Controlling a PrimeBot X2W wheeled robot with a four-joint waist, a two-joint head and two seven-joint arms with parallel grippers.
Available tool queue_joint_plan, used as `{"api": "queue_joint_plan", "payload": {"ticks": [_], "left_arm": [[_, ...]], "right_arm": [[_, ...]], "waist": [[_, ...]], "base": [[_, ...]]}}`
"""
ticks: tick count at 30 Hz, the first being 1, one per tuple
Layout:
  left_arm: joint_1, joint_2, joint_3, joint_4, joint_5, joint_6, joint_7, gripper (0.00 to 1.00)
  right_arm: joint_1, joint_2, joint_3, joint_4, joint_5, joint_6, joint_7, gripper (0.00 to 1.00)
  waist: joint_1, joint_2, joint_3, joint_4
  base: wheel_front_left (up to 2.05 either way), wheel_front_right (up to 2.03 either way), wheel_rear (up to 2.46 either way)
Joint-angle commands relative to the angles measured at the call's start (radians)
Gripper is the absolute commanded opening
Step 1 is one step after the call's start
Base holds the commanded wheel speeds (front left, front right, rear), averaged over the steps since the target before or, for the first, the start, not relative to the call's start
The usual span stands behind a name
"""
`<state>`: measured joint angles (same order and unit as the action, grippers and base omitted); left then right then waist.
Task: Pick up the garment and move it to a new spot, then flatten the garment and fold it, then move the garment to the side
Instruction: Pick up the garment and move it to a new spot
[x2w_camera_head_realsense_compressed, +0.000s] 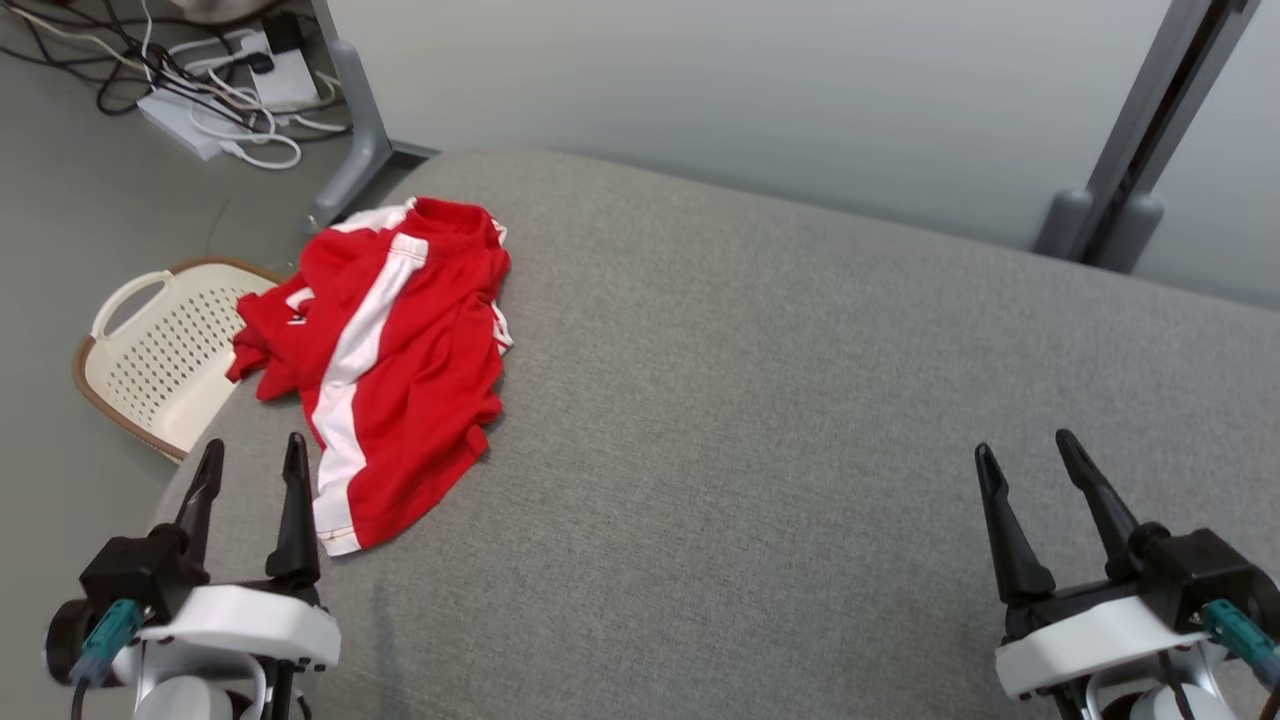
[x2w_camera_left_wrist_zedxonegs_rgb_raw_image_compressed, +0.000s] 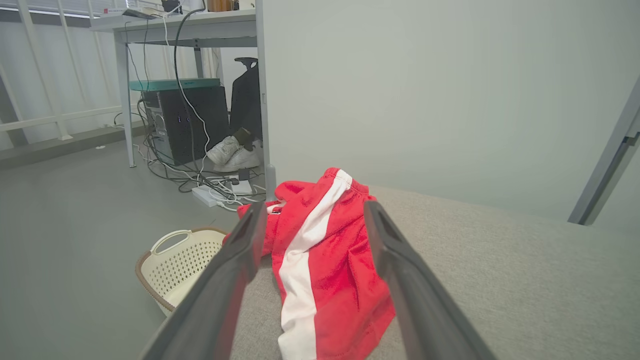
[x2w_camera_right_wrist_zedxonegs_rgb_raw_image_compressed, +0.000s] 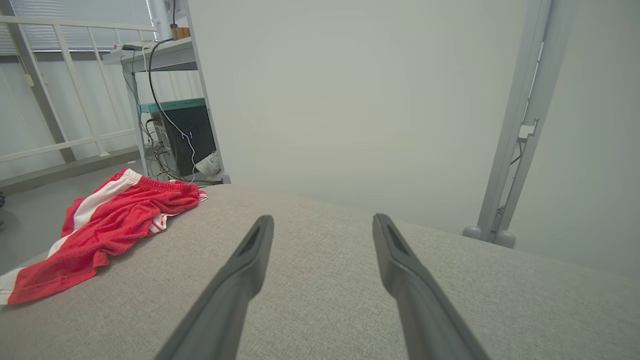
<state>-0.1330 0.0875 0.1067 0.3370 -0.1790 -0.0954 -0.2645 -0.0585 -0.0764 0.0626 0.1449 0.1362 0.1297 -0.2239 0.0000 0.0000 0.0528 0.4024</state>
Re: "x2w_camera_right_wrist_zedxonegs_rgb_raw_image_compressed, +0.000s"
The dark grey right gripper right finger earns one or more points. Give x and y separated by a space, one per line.
415 300

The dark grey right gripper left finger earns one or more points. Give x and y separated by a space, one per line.
235 290

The red shorts with white stripes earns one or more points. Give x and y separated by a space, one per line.
110 220

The white sneaker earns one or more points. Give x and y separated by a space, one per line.
209 164

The black computer case teal top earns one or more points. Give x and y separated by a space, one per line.
200 135

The light grey partition panel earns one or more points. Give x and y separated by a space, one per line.
600 150
350 100

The brown wooden cup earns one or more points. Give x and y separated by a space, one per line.
181 33

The black flat device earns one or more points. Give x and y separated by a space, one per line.
133 47

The white round pillar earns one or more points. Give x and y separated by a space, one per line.
161 20

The white metal railing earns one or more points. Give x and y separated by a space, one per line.
75 23

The white window blinds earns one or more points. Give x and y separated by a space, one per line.
75 10

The grey partition frame leg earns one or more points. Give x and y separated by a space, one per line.
226 178

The grey partition post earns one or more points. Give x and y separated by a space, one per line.
501 165

